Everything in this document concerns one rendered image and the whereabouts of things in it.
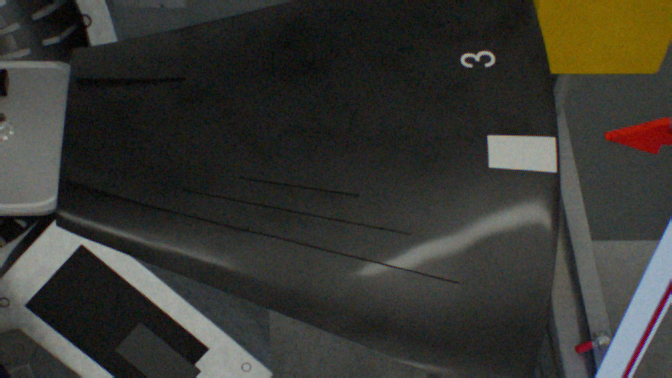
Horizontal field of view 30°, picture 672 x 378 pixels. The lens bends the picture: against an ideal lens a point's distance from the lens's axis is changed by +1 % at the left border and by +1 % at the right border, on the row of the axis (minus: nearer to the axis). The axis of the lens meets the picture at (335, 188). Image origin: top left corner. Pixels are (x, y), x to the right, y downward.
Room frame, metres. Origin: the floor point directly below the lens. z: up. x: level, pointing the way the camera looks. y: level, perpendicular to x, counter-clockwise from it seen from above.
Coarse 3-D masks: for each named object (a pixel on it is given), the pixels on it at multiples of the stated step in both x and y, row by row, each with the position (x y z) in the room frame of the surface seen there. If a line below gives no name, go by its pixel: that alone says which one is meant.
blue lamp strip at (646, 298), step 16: (656, 256) 0.41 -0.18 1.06; (656, 272) 0.40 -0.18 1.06; (640, 288) 0.41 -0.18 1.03; (656, 288) 0.39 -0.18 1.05; (640, 304) 0.40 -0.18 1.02; (656, 304) 0.39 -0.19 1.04; (624, 320) 0.41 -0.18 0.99; (640, 320) 0.39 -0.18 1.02; (624, 336) 0.40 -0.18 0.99; (608, 352) 0.41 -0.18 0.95; (624, 352) 0.39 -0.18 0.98; (608, 368) 0.40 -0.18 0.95
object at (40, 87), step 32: (0, 64) 0.39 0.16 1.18; (32, 64) 0.40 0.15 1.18; (64, 64) 0.40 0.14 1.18; (0, 96) 0.38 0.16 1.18; (32, 96) 0.38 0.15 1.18; (64, 96) 0.38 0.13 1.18; (32, 128) 0.36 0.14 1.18; (0, 160) 0.34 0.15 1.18; (32, 160) 0.34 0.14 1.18; (0, 192) 0.32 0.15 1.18; (32, 192) 0.32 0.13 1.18
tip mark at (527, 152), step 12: (492, 144) 0.37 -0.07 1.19; (504, 144) 0.37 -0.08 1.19; (516, 144) 0.37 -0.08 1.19; (528, 144) 0.38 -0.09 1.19; (540, 144) 0.38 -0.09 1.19; (552, 144) 0.38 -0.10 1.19; (492, 156) 0.37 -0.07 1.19; (504, 156) 0.37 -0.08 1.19; (516, 156) 0.37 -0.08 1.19; (528, 156) 0.37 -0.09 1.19; (540, 156) 0.37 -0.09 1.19; (552, 156) 0.37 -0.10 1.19; (516, 168) 0.36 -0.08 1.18; (528, 168) 0.36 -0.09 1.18; (540, 168) 0.37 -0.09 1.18; (552, 168) 0.37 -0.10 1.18
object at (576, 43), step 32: (544, 0) 0.61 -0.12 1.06; (576, 0) 0.61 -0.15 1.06; (608, 0) 0.61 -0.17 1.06; (640, 0) 0.62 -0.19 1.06; (544, 32) 0.61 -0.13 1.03; (576, 32) 0.61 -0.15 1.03; (608, 32) 0.62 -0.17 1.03; (640, 32) 0.62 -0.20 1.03; (576, 64) 0.61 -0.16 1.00; (608, 64) 0.62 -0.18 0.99; (640, 64) 0.62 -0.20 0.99
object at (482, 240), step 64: (320, 0) 0.44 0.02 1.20; (384, 0) 0.45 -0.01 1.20; (448, 0) 0.45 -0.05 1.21; (512, 0) 0.45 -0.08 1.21; (128, 64) 0.40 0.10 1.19; (192, 64) 0.40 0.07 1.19; (256, 64) 0.40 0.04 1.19; (320, 64) 0.41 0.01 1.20; (384, 64) 0.41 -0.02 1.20; (448, 64) 0.41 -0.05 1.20; (512, 64) 0.41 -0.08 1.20; (64, 128) 0.36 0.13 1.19; (128, 128) 0.36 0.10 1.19; (192, 128) 0.36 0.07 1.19; (256, 128) 0.37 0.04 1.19; (320, 128) 0.37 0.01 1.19; (384, 128) 0.37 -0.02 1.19; (448, 128) 0.38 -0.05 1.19; (512, 128) 0.38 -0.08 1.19; (64, 192) 0.32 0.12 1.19; (128, 192) 0.32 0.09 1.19; (192, 192) 0.33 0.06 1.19; (256, 192) 0.33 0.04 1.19; (320, 192) 0.34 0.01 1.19; (384, 192) 0.34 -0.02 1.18; (448, 192) 0.35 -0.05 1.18; (512, 192) 0.35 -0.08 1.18; (192, 256) 0.30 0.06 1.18; (256, 256) 0.30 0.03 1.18; (320, 256) 0.31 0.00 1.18; (384, 256) 0.31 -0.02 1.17; (448, 256) 0.32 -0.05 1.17; (512, 256) 0.32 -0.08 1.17; (320, 320) 0.28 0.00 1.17; (384, 320) 0.29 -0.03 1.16; (448, 320) 0.29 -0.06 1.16; (512, 320) 0.30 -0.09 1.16
